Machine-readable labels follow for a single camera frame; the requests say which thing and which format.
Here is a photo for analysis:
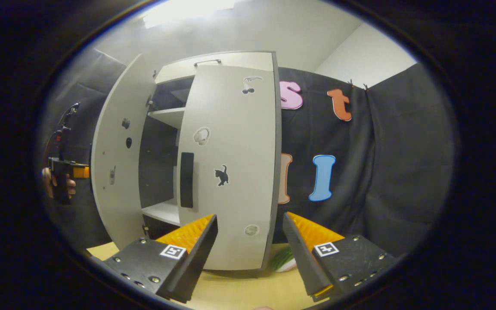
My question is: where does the ceiling light panel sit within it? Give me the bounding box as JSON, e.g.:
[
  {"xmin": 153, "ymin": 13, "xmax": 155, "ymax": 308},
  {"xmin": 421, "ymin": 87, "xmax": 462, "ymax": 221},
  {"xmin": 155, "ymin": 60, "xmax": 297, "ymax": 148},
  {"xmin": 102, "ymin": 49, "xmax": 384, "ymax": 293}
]
[{"xmin": 145, "ymin": 0, "xmax": 236, "ymax": 28}]

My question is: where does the white cabinet shelf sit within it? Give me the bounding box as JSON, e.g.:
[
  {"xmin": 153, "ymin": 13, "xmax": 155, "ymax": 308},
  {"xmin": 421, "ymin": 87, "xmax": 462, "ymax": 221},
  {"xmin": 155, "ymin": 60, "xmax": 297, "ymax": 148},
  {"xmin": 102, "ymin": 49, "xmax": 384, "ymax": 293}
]
[
  {"xmin": 148, "ymin": 107, "xmax": 187, "ymax": 129},
  {"xmin": 141, "ymin": 199, "xmax": 180, "ymax": 226}
]

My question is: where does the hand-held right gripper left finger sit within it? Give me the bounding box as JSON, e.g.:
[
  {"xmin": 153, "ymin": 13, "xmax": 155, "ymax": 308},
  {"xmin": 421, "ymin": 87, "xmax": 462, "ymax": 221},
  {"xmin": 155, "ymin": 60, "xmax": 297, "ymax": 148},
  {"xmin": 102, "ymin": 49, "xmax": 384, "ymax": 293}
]
[{"xmin": 102, "ymin": 214, "xmax": 219, "ymax": 303}]

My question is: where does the white cabinet drawer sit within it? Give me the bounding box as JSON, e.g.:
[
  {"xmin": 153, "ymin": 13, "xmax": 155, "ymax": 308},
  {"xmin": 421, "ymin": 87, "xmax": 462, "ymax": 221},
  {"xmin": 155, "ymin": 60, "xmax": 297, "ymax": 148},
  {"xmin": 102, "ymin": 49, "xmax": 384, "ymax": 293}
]
[{"xmin": 155, "ymin": 52, "xmax": 274, "ymax": 84}]

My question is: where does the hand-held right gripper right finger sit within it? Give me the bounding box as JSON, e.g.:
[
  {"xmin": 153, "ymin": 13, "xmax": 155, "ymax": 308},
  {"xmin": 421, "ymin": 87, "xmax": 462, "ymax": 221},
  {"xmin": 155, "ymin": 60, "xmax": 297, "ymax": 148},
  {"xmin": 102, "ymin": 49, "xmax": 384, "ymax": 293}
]
[{"xmin": 282, "ymin": 211, "xmax": 397, "ymax": 302}]

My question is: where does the white cabinet door cat sticker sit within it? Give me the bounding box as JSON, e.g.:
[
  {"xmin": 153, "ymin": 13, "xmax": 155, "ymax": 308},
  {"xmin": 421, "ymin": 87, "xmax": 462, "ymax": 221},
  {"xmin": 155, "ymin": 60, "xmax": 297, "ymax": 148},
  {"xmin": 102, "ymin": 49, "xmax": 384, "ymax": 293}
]
[{"xmin": 177, "ymin": 65, "xmax": 279, "ymax": 271}]

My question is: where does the white grey cabinet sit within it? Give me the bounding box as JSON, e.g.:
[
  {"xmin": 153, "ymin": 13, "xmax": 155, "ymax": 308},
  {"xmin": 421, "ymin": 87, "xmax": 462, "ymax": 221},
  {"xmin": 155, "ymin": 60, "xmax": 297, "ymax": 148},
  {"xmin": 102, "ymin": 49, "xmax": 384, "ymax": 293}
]
[{"xmin": 138, "ymin": 51, "xmax": 283, "ymax": 276}]

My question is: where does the white cabinet door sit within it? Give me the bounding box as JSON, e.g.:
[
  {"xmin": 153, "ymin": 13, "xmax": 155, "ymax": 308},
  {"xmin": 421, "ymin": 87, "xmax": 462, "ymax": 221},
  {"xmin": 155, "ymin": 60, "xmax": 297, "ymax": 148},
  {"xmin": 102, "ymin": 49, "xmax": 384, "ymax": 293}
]
[{"xmin": 91, "ymin": 54, "xmax": 158, "ymax": 250}]

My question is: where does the green white object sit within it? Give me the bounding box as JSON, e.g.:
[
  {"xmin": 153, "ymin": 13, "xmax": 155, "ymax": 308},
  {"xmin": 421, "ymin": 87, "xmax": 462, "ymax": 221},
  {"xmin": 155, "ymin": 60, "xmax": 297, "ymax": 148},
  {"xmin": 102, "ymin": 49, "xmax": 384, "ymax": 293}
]
[{"xmin": 272, "ymin": 246, "xmax": 298, "ymax": 273}]

